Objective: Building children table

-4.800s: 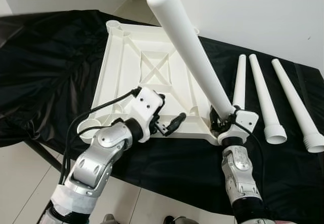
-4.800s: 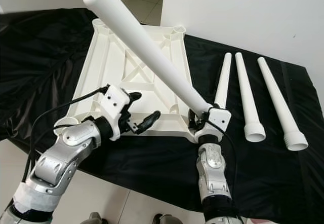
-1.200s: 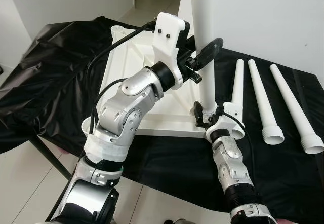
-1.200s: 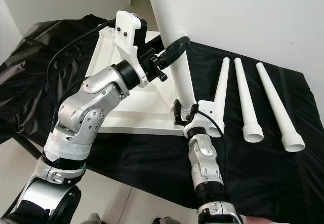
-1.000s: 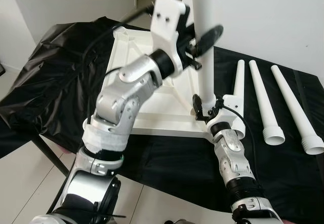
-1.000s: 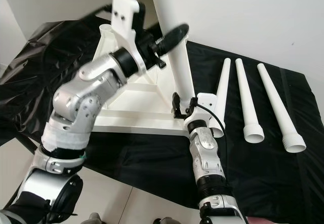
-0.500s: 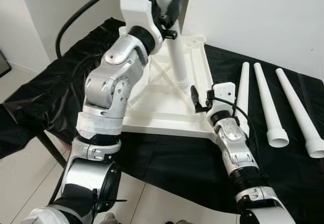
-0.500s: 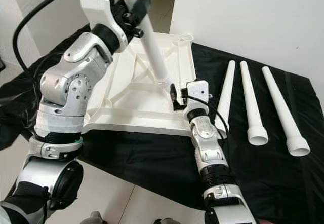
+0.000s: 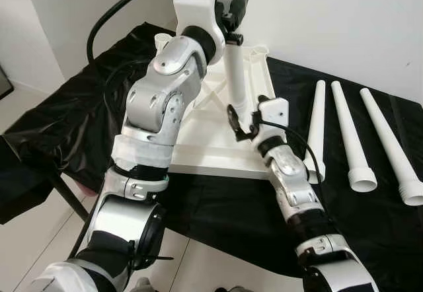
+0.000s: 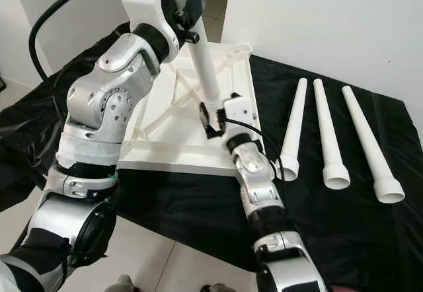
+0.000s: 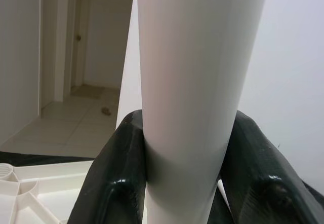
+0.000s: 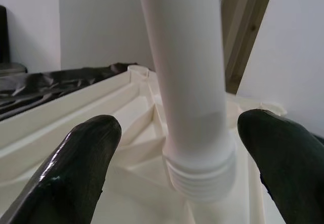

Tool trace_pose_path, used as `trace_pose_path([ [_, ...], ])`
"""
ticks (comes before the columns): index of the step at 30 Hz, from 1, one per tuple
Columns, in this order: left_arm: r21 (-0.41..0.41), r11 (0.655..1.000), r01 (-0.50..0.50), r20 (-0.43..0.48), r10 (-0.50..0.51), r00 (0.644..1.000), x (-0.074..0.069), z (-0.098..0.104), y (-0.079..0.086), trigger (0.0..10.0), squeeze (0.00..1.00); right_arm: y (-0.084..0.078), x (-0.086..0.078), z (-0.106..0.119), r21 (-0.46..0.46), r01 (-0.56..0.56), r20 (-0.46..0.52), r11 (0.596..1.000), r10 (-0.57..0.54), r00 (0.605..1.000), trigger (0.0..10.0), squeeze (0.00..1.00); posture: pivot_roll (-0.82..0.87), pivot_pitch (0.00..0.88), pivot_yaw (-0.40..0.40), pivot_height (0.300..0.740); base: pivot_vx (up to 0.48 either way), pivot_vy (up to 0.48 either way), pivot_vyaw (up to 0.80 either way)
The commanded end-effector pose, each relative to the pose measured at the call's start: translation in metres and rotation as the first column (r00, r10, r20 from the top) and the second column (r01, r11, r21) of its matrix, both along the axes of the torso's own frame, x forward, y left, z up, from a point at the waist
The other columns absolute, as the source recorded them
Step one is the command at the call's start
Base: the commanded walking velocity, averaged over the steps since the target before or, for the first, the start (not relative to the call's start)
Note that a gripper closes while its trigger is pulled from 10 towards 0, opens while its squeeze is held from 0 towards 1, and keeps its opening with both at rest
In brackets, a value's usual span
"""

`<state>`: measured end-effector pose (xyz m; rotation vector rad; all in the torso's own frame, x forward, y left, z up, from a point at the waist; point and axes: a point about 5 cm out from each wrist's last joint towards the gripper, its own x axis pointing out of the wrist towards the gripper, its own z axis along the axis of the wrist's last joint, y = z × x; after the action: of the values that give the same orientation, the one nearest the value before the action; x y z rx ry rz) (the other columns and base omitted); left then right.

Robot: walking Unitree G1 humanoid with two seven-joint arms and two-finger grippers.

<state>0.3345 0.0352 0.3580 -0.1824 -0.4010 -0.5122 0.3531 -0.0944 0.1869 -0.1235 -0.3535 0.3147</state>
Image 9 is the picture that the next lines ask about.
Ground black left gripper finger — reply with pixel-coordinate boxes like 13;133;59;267
230;0;250;23

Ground white plastic table top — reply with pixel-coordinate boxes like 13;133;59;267
165;44;318;182

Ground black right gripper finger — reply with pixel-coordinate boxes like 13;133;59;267
227;103;244;141

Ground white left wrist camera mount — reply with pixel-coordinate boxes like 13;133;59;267
171;0;229;42

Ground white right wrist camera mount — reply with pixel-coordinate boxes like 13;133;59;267
256;96;291;137

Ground white plastic table leg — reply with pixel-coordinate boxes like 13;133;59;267
217;0;250;122
303;79;327;184
360;87;423;207
330;81;378;193

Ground black table cloth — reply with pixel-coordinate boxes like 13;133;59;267
0;22;423;292

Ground black table leg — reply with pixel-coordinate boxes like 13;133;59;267
48;172;92;240

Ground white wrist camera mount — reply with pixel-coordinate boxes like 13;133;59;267
171;0;229;42
256;96;291;137

